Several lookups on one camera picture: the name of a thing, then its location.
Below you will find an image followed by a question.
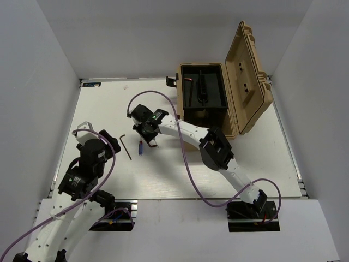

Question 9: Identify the blue label sticker left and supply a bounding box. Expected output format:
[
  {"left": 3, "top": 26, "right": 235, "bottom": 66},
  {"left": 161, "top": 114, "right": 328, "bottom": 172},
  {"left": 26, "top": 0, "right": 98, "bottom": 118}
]
[{"left": 82, "top": 82, "right": 101, "bottom": 87}]

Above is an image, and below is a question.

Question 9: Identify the brown long hex key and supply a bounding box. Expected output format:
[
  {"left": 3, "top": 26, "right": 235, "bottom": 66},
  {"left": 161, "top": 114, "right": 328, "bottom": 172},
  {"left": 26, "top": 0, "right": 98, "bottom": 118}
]
[{"left": 183, "top": 77, "right": 194, "bottom": 108}]

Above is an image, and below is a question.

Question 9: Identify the brown hex key under pliers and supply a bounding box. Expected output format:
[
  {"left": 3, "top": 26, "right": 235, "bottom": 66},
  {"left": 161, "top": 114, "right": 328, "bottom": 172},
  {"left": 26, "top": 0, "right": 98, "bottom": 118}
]
[{"left": 119, "top": 134, "right": 133, "bottom": 160}]

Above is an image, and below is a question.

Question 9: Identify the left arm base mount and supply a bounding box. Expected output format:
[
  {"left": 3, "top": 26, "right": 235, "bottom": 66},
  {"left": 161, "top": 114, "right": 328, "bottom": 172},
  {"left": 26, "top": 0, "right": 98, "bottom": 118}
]
[{"left": 90, "top": 200, "right": 138, "bottom": 232}]

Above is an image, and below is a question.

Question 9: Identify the blue red handled screwdriver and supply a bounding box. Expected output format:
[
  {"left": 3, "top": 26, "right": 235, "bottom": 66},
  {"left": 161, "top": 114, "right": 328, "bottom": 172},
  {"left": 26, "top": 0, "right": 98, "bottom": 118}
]
[{"left": 138, "top": 140, "right": 143, "bottom": 156}]

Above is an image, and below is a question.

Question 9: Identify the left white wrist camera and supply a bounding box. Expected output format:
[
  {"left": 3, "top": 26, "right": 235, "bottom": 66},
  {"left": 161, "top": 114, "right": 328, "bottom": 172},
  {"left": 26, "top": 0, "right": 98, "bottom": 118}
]
[{"left": 72, "top": 121, "right": 98, "bottom": 146}]

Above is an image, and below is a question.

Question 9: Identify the purple cable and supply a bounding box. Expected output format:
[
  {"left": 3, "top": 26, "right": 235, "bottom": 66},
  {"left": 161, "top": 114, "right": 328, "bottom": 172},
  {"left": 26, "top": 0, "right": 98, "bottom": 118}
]
[
  {"left": 127, "top": 90, "right": 282, "bottom": 226},
  {"left": 4, "top": 129, "right": 117, "bottom": 261}
]

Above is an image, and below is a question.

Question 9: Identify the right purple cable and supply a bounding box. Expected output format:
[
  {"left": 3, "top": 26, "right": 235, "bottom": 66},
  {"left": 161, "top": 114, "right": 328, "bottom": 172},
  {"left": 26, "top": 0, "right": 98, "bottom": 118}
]
[{"left": 127, "top": 90, "right": 282, "bottom": 226}]

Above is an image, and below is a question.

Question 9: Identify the black toolbox inner tray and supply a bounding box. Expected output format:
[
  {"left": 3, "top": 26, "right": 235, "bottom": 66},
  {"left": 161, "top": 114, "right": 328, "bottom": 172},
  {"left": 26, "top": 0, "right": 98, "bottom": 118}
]
[{"left": 180, "top": 64, "right": 228, "bottom": 111}]

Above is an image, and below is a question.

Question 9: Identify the brown L-shaped hex key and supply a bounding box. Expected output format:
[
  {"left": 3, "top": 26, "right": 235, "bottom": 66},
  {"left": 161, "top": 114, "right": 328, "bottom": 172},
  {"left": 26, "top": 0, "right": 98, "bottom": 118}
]
[{"left": 148, "top": 143, "right": 158, "bottom": 148}]

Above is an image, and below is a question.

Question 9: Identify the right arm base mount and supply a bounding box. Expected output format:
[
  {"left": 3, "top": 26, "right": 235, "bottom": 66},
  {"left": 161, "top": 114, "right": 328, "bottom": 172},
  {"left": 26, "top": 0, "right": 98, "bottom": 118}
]
[{"left": 226, "top": 201, "right": 280, "bottom": 233}]

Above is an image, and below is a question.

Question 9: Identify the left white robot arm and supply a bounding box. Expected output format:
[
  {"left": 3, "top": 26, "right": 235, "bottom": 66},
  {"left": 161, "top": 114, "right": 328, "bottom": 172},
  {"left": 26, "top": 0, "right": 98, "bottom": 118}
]
[{"left": 13, "top": 128, "right": 121, "bottom": 261}]

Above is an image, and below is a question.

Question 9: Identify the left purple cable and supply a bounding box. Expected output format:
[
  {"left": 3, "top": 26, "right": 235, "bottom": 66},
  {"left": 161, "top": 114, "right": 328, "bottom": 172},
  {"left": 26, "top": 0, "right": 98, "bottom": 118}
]
[{"left": 4, "top": 129, "right": 117, "bottom": 261}]

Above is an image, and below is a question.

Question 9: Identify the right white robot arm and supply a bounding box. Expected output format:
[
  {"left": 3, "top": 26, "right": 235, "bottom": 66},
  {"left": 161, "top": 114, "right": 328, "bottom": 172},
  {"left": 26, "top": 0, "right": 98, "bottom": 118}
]
[{"left": 127, "top": 104, "right": 267, "bottom": 218}]

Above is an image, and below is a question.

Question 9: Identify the tan plastic toolbox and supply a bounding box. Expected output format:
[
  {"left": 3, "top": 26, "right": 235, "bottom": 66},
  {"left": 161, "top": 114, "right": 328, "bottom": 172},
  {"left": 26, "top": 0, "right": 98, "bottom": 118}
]
[{"left": 166, "top": 21, "right": 273, "bottom": 139}]

